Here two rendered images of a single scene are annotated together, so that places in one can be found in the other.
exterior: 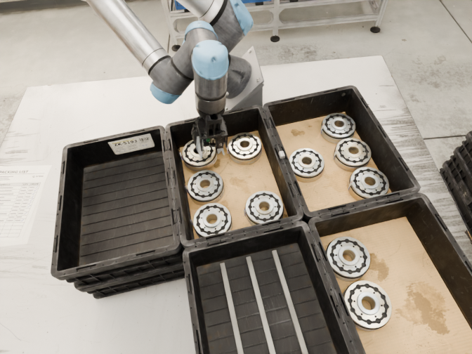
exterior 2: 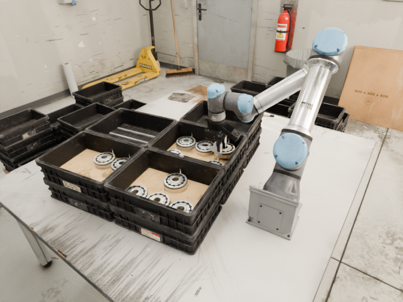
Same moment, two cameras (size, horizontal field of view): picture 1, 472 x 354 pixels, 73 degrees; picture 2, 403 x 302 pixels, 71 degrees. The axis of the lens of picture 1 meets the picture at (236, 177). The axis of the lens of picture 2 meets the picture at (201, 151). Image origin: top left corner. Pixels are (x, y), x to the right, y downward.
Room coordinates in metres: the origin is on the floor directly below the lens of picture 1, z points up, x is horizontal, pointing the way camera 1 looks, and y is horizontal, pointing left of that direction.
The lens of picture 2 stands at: (1.17, -0.94, 1.65)
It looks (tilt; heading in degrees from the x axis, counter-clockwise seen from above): 34 degrees down; 124
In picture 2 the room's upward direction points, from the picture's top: 1 degrees counter-clockwise
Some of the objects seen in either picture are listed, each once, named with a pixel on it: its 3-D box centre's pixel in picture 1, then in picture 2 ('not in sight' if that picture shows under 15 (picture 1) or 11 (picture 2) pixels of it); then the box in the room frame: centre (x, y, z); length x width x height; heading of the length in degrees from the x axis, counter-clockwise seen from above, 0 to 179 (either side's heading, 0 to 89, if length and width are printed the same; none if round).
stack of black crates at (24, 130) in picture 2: not in sight; (26, 143); (-1.26, -0.05, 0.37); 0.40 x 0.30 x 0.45; 88
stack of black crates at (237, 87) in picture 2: not in sight; (250, 101); (-0.02, 1.85, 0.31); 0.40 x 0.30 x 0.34; 178
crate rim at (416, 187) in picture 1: (332, 145); (165, 178); (0.54, -0.28, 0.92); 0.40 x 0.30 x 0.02; 7
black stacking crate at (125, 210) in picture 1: (123, 201); (222, 124); (0.46, 0.32, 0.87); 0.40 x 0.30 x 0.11; 7
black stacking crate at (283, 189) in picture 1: (228, 178); (198, 151); (0.50, 0.02, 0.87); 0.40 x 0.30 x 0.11; 7
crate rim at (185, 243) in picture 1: (227, 168); (198, 142); (0.50, 0.02, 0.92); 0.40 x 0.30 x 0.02; 7
